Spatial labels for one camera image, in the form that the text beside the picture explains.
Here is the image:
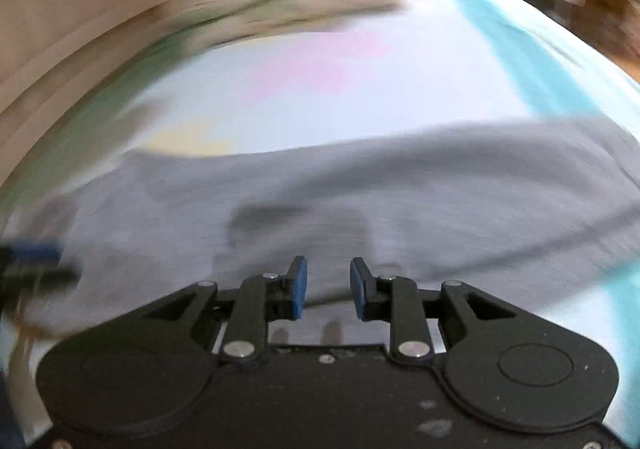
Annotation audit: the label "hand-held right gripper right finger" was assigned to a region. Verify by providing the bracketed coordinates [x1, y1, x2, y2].
[350, 256, 518, 364]

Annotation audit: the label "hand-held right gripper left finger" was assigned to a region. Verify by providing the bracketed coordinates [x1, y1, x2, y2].
[132, 256, 308, 365]

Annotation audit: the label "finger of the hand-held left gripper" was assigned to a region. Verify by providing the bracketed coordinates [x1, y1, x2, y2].
[0, 241, 80, 287]

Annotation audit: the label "grey pants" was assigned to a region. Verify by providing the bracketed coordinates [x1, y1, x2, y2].
[15, 116, 640, 342]

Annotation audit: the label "pastel printed bed sheet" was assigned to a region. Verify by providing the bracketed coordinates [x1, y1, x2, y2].
[0, 0, 640, 449]

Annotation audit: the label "cream floral pillow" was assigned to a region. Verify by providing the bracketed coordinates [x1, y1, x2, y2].
[165, 0, 417, 52]

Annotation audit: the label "white wooden bed frame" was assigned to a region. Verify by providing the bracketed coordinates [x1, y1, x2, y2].
[0, 0, 251, 190]

